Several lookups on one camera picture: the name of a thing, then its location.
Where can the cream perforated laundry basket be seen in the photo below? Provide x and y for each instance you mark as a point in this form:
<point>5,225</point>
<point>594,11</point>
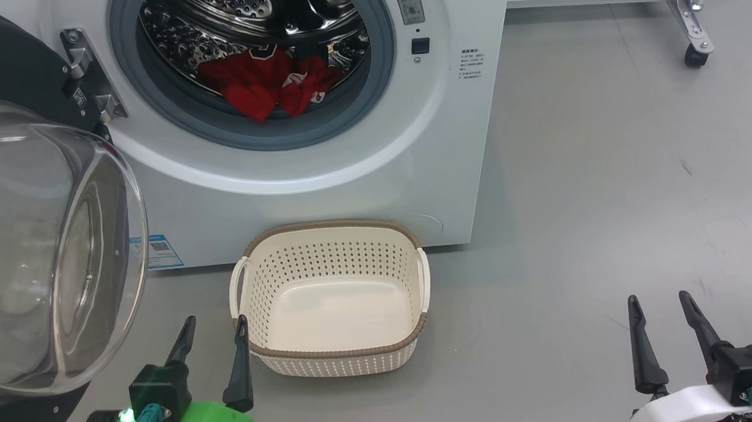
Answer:
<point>336,305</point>

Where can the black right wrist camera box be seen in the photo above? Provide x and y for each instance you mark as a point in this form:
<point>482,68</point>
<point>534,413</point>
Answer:
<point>748,367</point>

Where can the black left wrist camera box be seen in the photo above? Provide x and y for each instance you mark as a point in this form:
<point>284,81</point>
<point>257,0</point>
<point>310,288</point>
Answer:
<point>161,384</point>

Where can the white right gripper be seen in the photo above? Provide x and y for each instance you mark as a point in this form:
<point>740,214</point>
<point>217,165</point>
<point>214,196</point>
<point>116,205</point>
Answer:
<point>682,407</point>

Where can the black caster wheel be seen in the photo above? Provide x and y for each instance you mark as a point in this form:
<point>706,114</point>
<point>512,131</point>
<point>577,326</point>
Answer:
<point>697,55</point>

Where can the round glass washing machine door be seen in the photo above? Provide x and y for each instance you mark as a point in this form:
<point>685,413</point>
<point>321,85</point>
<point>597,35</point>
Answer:
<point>26,258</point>

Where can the blue energy label sticker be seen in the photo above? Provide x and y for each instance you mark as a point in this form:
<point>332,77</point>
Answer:
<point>160,250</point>

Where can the black text instruction sticker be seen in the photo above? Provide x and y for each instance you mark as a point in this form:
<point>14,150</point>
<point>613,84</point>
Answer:
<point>471,65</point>

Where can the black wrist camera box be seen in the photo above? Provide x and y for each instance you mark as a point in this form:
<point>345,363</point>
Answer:
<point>748,367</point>
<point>161,384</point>

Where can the red and white garment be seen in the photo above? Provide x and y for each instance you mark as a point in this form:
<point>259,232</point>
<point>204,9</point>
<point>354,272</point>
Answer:
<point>250,81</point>

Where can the metal door hinge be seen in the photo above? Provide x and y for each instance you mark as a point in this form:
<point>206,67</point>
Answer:
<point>83,66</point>

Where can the white washing machine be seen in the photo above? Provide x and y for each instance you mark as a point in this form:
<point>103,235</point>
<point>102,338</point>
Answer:
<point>450,135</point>

